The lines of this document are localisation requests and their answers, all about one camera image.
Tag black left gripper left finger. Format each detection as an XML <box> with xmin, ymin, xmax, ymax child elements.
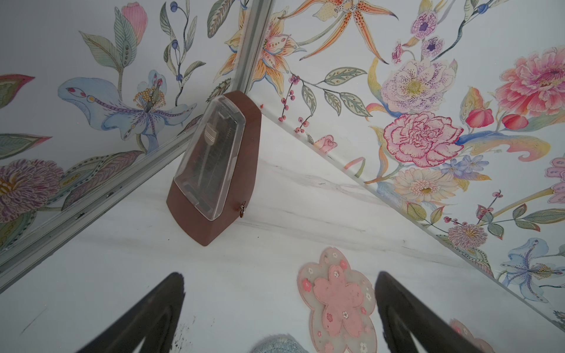
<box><xmin>79</xmin><ymin>272</ymin><xmax>185</xmax><ymax>352</ymax></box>

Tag grey-blue woven round coaster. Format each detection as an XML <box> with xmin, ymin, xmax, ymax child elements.
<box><xmin>250</xmin><ymin>335</ymin><xmax>308</xmax><ymax>353</ymax></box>

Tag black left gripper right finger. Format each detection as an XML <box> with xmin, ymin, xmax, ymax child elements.
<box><xmin>375</xmin><ymin>272</ymin><xmax>481</xmax><ymax>353</ymax></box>

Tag pink flower coaster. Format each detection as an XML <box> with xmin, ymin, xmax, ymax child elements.
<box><xmin>450</xmin><ymin>319</ymin><xmax>494</xmax><ymax>353</ymax></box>
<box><xmin>297</xmin><ymin>247</ymin><xmax>378</xmax><ymax>353</ymax></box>

